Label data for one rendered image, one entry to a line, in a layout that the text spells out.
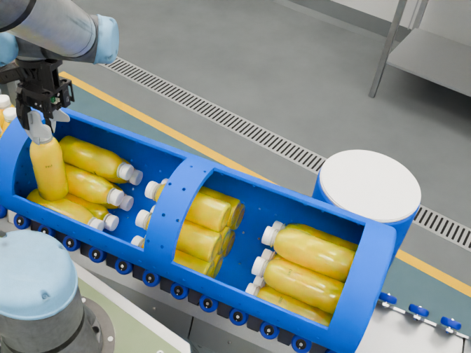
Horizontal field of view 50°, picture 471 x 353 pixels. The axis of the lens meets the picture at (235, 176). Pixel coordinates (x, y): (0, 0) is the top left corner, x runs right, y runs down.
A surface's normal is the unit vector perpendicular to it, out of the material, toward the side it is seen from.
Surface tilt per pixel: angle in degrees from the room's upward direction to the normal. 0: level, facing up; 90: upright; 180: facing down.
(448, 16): 90
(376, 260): 16
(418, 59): 0
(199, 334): 70
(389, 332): 0
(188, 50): 0
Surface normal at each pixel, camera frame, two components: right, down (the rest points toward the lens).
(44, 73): -0.41, 0.60
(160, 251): -0.36, 0.40
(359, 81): 0.09, -0.72
